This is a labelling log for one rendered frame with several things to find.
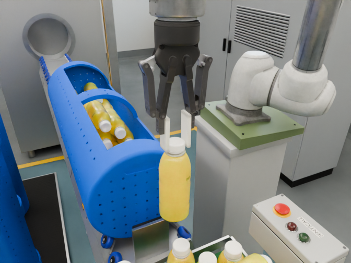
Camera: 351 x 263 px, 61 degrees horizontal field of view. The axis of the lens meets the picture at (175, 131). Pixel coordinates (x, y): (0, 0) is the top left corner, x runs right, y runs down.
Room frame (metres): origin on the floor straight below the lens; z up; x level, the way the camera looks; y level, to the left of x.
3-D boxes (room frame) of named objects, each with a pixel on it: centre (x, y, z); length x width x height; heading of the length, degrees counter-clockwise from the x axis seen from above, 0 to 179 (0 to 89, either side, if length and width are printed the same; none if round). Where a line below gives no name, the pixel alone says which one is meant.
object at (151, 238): (0.55, 0.07, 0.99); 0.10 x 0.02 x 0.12; 116
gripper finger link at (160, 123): (0.48, 0.04, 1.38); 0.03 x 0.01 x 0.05; 115
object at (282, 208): (0.54, -0.26, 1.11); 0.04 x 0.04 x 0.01
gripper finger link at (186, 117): (0.50, -0.02, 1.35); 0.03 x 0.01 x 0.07; 26
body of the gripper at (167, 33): (0.50, 0.00, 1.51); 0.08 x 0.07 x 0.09; 115
